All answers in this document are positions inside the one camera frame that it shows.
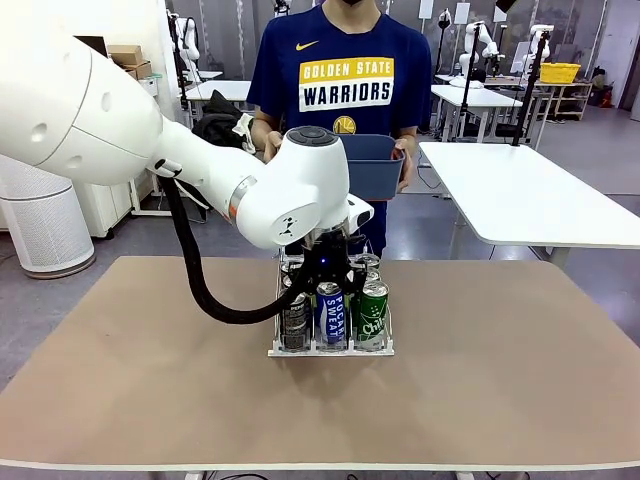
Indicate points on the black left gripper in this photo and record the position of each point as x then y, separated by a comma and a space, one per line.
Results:
327, 267

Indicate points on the blue Pocari Sweat can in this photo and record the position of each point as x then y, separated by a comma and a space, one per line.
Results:
331, 317

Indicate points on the person's left forearm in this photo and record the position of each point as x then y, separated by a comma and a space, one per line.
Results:
409, 131

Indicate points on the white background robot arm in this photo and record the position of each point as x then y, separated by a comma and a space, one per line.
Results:
537, 40
475, 45
187, 35

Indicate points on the person's right forearm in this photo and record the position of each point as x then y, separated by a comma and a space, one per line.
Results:
260, 125

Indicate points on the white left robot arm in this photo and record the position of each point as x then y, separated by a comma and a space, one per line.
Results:
125, 110

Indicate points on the white can dispenser rack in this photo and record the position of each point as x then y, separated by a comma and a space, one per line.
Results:
330, 352

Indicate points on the person's left hand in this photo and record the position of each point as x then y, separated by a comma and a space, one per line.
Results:
409, 157

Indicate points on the person's right hand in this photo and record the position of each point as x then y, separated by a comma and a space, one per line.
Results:
272, 145

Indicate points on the black trousers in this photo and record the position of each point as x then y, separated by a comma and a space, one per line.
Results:
379, 227

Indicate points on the white cloth garment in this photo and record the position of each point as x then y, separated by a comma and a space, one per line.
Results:
246, 132

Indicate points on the black jacket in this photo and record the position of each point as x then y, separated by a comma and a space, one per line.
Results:
220, 120

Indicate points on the white side table wooden top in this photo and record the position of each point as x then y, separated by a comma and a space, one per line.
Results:
145, 210

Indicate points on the large white table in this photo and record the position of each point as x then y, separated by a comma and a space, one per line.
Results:
530, 200

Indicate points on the white desk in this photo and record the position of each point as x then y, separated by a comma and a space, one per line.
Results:
220, 90

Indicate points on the person in blue shirt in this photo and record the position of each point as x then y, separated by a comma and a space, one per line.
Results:
345, 60

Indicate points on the white cabinet with wooden top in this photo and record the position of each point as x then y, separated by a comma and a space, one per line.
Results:
110, 205

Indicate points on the black tripod pole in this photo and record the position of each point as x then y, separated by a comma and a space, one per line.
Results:
526, 110
468, 95

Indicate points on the white background table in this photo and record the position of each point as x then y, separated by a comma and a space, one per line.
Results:
480, 97

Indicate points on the small white box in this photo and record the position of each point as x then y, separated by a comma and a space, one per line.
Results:
148, 87

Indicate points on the brown cardboard box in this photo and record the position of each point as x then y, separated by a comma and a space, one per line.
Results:
141, 70
125, 54

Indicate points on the white cylindrical air purifier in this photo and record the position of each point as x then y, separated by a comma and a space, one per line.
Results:
40, 220

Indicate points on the wooden shelf table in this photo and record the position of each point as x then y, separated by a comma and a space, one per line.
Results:
570, 87

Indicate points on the yellow plastic crate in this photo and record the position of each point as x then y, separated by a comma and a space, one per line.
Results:
560, 72

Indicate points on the red fire extinguisher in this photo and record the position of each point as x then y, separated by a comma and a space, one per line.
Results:
605, 95

